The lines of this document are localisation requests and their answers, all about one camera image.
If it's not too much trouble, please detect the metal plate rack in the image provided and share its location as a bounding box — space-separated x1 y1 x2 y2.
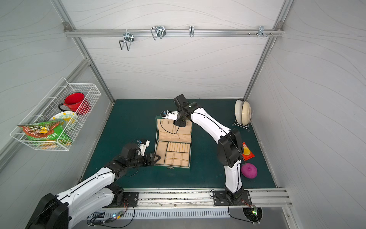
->
232 119 251 132

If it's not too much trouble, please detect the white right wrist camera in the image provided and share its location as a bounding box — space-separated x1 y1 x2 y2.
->
161 111 179 121

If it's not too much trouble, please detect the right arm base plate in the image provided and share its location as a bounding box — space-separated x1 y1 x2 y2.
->
210 189 252 206

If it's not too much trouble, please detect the green snack bag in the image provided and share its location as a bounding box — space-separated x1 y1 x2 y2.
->
18 120 72 146

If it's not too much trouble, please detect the red snack packet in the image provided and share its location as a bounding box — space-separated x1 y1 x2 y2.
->
242 142 254 161

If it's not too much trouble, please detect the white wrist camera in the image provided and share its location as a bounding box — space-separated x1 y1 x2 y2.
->
161 111 179 121
137 139 150 156

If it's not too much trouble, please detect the metal double hook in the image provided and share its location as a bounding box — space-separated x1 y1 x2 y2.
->
119 30 134 51

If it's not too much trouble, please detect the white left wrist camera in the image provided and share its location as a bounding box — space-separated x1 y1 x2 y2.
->
137 139 150 156

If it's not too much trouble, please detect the green jewelry box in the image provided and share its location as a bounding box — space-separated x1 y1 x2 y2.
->
155 116 192 169

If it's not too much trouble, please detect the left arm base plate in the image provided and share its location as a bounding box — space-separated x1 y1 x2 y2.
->
112 192 139 208

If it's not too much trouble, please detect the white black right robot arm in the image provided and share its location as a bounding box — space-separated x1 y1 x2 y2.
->
173 94 244 200

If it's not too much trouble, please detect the patterned plate in basket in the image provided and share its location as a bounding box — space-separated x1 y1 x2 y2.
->
49 111 78 128

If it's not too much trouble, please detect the cream plate in rack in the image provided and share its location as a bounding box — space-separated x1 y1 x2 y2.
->
242 101 252 126

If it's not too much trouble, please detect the white plate in rack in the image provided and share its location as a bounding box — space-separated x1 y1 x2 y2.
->
234 100 244 125

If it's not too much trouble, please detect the aluminium crossbar rail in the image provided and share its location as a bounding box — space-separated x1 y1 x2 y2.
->
65 28 285 38

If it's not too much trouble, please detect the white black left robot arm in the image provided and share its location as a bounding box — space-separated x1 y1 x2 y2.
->
26 140 161 229

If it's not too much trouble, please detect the cable bundle with electronics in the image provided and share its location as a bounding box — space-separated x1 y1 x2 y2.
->
86 200 135 229

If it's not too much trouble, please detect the metal bracket hook right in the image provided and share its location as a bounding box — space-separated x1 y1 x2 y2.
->
247 26 274 38

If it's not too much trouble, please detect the white wire basket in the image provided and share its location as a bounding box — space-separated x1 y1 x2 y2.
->
10 78 101 151

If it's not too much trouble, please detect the small metal hook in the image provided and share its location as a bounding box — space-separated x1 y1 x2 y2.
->
189 26 194 38

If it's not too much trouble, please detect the magenta round object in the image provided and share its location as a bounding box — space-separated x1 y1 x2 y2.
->
241 163 258 179

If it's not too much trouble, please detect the metal loop hook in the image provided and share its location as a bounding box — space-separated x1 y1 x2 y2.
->
150 26 166 41

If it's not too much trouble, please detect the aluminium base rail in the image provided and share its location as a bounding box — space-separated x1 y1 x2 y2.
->
57 188 292 212

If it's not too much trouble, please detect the red mug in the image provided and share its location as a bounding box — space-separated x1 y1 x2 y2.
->
58 92 92 115

